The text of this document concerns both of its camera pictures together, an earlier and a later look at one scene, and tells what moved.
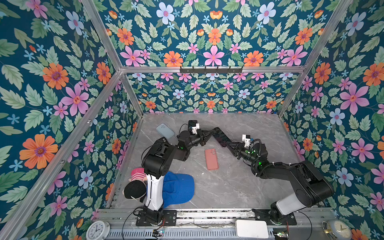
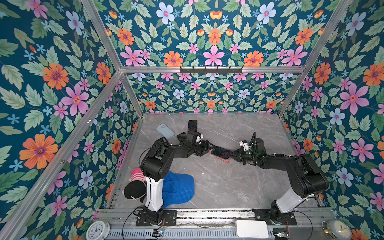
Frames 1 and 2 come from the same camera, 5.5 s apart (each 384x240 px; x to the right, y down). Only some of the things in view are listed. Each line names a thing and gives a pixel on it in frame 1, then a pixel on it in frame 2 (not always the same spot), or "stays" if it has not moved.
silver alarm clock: [338, 229] stays
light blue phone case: [165, 131] stays
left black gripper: [202, 139] -> [205, 149]
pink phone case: [211, 158] -> [226, 161]
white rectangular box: [252, 228] stays
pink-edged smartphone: [220, 137] -> [221, 152]
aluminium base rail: [212, 225] stays
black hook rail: [205, 70] stays
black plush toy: [136, 188] stays
